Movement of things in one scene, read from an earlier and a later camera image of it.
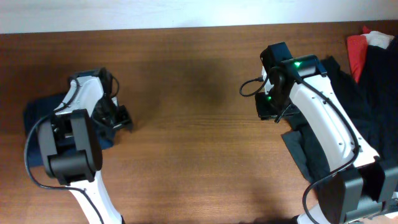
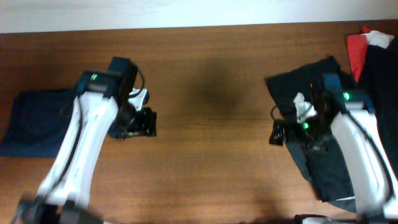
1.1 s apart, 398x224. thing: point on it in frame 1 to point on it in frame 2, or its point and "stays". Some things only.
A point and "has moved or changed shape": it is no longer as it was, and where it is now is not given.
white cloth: [376, 38] stays
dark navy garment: [377, 101] stays
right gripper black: [265, 112] to [277, 129]
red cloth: [357, 48] stays
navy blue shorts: [106, 137] has moved or changed shape
